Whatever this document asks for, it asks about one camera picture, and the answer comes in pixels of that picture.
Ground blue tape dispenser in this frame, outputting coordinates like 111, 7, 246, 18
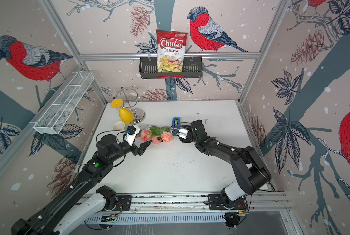
171, 117, 180, 129

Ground pink flower bouquet green stems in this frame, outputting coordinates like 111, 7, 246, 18
140, 125, 173, 145

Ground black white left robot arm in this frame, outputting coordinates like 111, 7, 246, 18
11, 125, 152, 235

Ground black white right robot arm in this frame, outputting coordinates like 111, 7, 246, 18
171, 120, 272, 208

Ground yellow plastic wine glass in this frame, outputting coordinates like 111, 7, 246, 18
110, 99, 134, 124

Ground white ceramic mug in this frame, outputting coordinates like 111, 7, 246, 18
112, 121, 126, 131

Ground Chuba cassava chips bag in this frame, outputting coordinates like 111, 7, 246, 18
156, 30, 188, 72

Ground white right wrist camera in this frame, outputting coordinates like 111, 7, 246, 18
178, 128, 190, 139

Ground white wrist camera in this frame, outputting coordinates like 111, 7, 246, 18
178, 128, 190, 139
124, 125, 136, 146

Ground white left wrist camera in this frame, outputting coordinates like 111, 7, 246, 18
124, 125, 136, 146

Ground chrome wire glass rack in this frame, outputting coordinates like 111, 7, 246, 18
113, 85, 146, 124

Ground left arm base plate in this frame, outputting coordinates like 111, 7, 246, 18
101, 195, 132, 212

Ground aluminium front rail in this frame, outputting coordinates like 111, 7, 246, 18
47, 192, 293, 213

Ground black wire wall basket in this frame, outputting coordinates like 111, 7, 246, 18
139, 56, 203, 79

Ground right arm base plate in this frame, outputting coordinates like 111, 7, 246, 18
204, 194, 248, 211

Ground white mesh wall shelf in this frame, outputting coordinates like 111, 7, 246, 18
34, 71, 94, 134

